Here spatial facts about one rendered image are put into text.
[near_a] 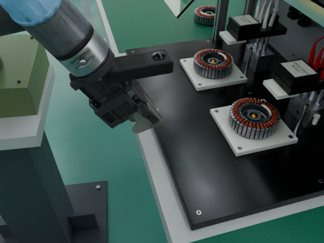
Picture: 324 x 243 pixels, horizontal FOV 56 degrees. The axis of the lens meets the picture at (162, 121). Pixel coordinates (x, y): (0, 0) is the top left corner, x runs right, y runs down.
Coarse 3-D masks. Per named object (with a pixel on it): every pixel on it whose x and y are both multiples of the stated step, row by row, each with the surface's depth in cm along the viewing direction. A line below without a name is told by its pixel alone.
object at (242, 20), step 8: (232, 16) 82; (240, 16) 82; (248, 16) 82; (232, 24) 81; (240, 24) 79; (248, 24) 79; (256, 24) 79; (280, 24) 84; (224, 32) 84; (232, 32) 82; (240, 32) 79; (248, 32) 80; (256, 32) 80; (264, 32) 81; (272, 32) 82; (280, 32) 82; (224, 40) 83; (232, 40) 81; (240, 40) 80; (256, 40) 89; (264, 48) 86
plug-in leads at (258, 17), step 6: (270, 0) 81; (276, 0) 80; (258, 6) 82; (264, 6) 79; (276, 6) 79; (258, 12) 83; (276, 12) 83; (258, 18) 82; (264, 18) 80; (270, 18) 85; (276, 18) 84; (264, 24) 81; (270, 24) 82
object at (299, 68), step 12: (300, 60) 66; (276, 72) 66; (288, 72) 62; (300, 72) 62; (312, 72) 62; (264, 84) 67; (276, 84) 66; (288, 84) 63; (300, 84) 62; (312, 84) 63; (276, 96) 64; (288, 96) 64; (312, 96) 70
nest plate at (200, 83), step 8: (184, 64) 90; (192, 64) 90; (192, 72) 87; (232, 72) 87; (240, 72) 87; (192, 80) 84; (200, 80) 84; (208, 80) 84; (216, 80) 84; (224, 80) 84; (232, 80) 84; (240, 80) 84; (200, 88) 82; (208, 88) 83
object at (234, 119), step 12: (240, 108) 70; (252, 108) 72; (264, 108) 71; (276, 108) 70; (240, 120) 67; (252, 120) 69; (264, 120) 70; (276, 120) 67; (240, 132) 68; (252, 132) 66; (264, 132) 66
